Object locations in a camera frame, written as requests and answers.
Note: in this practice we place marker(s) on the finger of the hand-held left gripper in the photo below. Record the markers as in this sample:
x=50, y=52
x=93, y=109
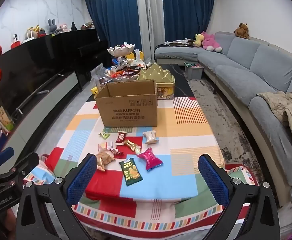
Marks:
x=25, y=163
x=3, y=155

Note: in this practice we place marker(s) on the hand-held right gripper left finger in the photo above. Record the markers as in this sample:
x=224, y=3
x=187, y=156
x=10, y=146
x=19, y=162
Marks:
x=82, y=180

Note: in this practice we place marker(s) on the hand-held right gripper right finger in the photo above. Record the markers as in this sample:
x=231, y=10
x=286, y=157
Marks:
x=213, y=180

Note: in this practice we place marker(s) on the tan snack packet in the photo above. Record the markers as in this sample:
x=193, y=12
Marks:
x=104, y=160

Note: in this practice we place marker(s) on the white and red snack packet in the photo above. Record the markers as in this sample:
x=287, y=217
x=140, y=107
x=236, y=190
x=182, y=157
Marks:
x=104, y=145

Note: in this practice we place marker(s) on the red candy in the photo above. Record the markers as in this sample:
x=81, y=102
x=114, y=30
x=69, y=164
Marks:
x=116, y=152

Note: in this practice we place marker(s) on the small green snack packet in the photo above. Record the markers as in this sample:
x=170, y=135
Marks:
x=105, y=135

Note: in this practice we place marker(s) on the dark green chips packet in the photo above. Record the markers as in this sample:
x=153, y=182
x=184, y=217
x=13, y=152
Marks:
x=133, y=172

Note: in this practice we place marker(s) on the gold snack packet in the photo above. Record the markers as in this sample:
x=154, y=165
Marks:
x=131, y=145

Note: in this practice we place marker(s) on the pink snack packet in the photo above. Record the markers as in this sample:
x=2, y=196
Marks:
x=149, y=160

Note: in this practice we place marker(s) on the brown cardboard box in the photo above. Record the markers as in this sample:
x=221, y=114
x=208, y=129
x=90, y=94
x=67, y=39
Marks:
x=126, y=110

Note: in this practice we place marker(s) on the pile of wrapped snacks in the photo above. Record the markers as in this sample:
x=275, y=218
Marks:
x=124, y=72
x=122, y=47

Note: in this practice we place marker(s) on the grey remote control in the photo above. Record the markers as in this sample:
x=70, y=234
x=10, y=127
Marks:
x=42, y=91

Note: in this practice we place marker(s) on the grey patterned rug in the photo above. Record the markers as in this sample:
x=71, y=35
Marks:
x=223, y=105

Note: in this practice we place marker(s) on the grey television cabinet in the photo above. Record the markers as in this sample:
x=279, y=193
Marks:
x=55, y=90

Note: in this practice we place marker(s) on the yellow bear toy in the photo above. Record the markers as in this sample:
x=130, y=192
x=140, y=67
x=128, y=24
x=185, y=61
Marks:
x=95, y=92

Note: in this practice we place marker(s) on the clear jar with blue label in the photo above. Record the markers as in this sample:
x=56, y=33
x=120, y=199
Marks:
x=104, y=83

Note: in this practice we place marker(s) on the beige blanket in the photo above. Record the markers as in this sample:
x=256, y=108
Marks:
x=291, y=115

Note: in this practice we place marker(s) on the grey storage bin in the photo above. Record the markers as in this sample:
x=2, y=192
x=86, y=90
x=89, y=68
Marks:
x=193, y=72

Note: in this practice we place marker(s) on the grey sectional sofa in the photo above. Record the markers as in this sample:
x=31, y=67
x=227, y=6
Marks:
x=246, y=72

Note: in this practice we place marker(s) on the gold lidded cookie tin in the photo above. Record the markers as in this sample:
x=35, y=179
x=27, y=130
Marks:
x=156, y=75

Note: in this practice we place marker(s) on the white router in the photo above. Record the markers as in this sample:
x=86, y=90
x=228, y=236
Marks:
x=28, y=36

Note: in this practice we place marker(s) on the red box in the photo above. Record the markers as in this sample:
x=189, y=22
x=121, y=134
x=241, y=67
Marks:
x=41, y=33

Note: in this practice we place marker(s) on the gold foil balloon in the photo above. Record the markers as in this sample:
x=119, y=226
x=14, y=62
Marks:
x=35, y=28

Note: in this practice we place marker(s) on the white plastic bag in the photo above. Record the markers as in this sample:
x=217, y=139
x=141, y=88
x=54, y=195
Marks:
x=138, y=58

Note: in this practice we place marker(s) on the tiered white bowl stand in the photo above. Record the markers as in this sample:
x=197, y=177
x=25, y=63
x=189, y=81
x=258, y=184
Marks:
x=122, y=52

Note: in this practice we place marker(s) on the grey bunny plush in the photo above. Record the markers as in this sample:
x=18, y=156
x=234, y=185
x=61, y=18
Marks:
x=51, y=26

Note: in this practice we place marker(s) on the black upright piano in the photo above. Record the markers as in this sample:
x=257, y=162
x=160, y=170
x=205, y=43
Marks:
x=86, y=40

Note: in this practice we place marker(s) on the pink plush toy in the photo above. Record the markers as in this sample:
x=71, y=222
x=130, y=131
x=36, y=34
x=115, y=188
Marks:
x=209, y=41

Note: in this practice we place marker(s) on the yellow plastic chair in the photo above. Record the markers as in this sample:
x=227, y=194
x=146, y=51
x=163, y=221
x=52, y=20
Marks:
x=141, y=54

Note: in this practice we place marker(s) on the pink doll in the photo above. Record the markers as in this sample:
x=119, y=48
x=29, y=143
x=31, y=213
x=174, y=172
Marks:
x=64, y=27

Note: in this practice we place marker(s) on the pile of clothes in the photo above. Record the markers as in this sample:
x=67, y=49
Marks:
x=178, y=43

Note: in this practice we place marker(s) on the yellow plush toy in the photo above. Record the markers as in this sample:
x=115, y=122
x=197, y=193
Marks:
x=198, y=38

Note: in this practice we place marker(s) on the black metronome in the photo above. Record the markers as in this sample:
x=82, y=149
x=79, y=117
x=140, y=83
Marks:
x=73, y=27

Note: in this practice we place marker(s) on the brown football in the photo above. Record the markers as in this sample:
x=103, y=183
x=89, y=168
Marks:
x=86, y=26

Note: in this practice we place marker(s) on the brown plush toy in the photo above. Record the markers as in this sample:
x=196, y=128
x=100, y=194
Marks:
x=242, y=31

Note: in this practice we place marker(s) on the blue curtain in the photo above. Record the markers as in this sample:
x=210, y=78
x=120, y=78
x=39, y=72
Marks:
x=111, y=12
x=186, y=10

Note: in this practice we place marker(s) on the white sheer curtain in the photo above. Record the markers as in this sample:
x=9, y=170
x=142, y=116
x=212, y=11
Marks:
x=149, y=17

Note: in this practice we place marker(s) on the white and red camera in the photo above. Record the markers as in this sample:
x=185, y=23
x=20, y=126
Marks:
x=15, y=38

